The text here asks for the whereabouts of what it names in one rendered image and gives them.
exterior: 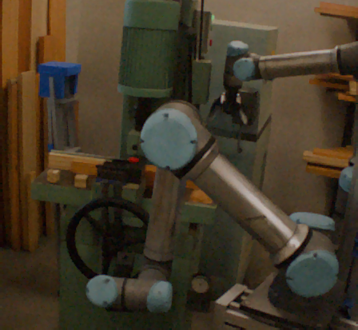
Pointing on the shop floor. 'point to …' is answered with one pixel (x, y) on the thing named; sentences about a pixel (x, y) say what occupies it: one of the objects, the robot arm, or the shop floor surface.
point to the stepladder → (60, 128)
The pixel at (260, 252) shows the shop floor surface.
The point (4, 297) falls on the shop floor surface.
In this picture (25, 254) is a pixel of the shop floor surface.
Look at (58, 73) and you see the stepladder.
